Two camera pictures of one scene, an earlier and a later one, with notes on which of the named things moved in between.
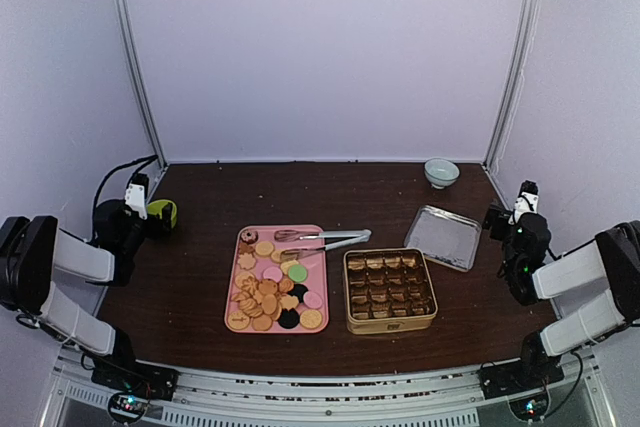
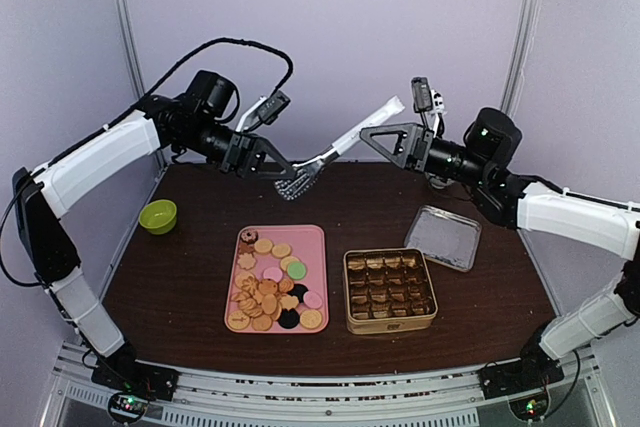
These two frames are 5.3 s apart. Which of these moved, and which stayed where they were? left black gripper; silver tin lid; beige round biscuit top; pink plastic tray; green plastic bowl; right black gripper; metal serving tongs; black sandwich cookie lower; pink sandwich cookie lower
Moved: right black gripper; metal serving tongs; left black gripper
Stayed: pink sandwich cookie lower; pink plastic tray; silver tin lid; beige round biscuit top; black sandwich cookie lower; green plastic bowl
